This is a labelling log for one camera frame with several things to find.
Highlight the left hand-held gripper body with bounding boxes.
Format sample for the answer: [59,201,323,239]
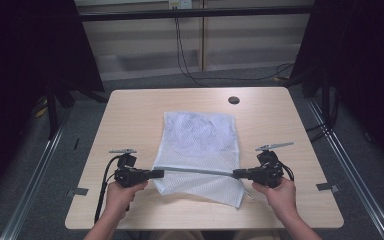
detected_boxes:
[108,148,148,189]

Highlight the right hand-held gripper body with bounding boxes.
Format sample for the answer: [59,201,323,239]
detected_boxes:
[251,141,295,189]

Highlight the white mesh laundry bag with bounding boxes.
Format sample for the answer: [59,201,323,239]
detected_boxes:
[152,111,255,209]

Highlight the person's left hand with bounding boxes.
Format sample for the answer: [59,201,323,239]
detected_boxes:
[104,179,149,221]

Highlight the person's right hand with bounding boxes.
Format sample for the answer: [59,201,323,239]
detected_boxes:
[251,176,298,222]

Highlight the grey tape strip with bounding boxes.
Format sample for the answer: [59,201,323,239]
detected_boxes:
[65,187,90,198]
[315,182,342,193]

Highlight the pale blue cloth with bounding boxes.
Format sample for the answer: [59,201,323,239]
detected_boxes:
[166,113,238,158]

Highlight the person's lap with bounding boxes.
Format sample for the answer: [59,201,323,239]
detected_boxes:
[148,229,283,240]

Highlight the black metal stand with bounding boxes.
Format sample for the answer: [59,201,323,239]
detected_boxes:
[319,68,340,134]
[44,79,77,141]

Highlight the black curtain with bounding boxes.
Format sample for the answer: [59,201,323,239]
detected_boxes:
[290,0,384,176]
[0,0,105,203]

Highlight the black horizontal bar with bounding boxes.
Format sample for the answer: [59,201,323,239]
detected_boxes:
[77,5,316,23]

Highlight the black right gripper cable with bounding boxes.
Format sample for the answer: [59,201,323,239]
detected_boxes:
[277,159,295,183]

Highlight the black floor cables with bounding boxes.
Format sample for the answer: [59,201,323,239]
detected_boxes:
[305,122,330,143]

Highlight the metal floor rail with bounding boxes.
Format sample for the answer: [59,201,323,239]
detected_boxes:
[307,99,384,240]
[0,122,66,240]

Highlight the black wall cables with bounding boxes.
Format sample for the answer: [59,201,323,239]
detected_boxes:
[173,15,295,88]

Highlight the white wall outlet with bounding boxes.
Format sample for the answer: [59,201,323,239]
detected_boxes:
[168,0,193,10]

